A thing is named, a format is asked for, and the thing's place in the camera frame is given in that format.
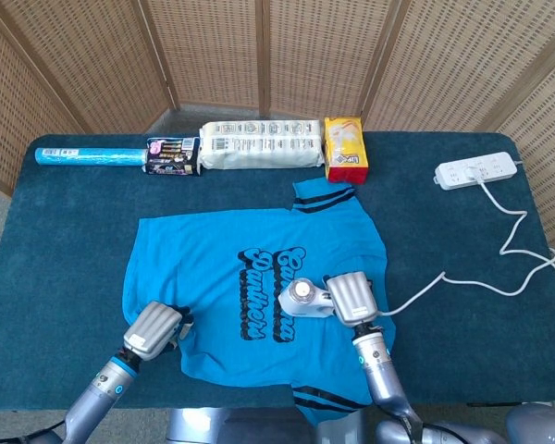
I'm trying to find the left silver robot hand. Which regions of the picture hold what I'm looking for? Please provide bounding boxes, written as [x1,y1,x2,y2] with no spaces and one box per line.
[122,300,195,362]

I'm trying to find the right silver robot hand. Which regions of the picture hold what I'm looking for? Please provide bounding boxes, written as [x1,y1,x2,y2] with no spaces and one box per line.
[322,271,378,327]

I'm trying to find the blue printed t-shirt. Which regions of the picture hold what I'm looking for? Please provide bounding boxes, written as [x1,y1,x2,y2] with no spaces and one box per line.
[122,179,398,427]

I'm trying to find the white power cord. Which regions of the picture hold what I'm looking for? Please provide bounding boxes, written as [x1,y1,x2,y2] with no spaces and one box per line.
[374,164,555,318]

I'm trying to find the grey robot torso base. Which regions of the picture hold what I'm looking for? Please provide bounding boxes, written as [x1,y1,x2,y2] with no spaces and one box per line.
[165,406,366,444]

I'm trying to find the dark teal table cloth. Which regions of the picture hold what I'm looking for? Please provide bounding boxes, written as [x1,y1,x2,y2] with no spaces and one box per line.
[0,131,555,411]

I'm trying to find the yellow and red tissue pack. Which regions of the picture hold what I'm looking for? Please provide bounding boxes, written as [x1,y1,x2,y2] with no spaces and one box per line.
[323,116,369,185]

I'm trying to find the dark sanitary pad package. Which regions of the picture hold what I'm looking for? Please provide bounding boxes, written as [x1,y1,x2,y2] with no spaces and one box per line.
[142,135,204,178]

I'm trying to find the long white tissue pack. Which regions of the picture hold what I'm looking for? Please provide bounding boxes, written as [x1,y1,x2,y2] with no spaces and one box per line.
[198,118,326,171]

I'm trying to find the blue plastic-wrapped roll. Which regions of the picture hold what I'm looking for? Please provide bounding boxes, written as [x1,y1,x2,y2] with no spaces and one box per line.
[33,146,148,167]

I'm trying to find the white power strip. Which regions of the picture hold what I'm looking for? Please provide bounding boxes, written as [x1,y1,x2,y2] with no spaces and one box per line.
[433,151,519,191]

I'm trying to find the wicker folding screen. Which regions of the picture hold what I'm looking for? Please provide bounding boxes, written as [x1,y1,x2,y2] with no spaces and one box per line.
[0,0,555,246]

